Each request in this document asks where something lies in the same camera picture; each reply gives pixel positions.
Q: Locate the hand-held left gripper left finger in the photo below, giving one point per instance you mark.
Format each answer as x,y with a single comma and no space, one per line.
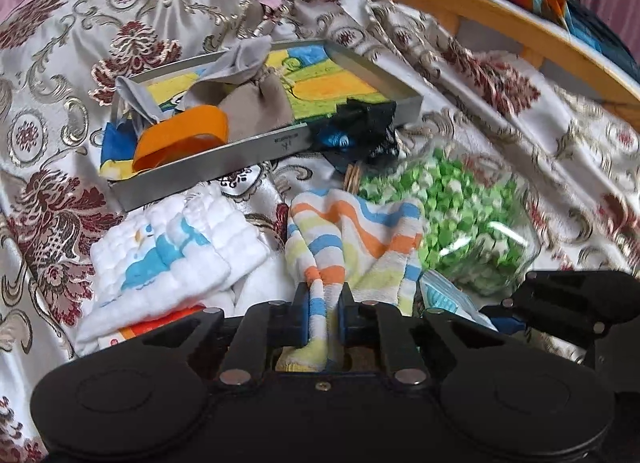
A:
300,315

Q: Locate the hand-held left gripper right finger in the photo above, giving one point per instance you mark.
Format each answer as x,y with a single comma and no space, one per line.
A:
346,315

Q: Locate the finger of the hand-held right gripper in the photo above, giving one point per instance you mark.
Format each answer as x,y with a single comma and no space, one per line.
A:
511,326
575,303

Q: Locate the plastic bag with blue print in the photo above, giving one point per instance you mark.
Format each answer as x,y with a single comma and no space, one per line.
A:
445,298

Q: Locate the striped towel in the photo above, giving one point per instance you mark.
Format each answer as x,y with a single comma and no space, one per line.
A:
350,228

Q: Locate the white quilted cloth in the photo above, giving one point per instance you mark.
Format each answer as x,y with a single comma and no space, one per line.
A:
165,243

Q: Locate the grey tray with cartoon picture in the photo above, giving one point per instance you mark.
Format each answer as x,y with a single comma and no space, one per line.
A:
250,150

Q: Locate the black patterned sock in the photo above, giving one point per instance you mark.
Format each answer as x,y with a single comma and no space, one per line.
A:
370,123

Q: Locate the light grey cloth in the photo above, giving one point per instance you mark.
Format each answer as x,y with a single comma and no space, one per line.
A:
250,55

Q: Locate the blue-grey cloth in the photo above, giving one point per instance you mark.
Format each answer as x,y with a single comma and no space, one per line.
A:
137,95

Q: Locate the glass jar of green stars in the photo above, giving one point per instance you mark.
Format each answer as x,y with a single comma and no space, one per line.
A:
460,213

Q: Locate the dark blue clothes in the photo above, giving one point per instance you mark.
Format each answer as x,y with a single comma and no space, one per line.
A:
595,28

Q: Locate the floral satin blanket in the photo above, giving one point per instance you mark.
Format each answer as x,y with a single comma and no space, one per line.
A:
50,118

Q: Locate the wooden bed rail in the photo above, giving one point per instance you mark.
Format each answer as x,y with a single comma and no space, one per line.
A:
500,18

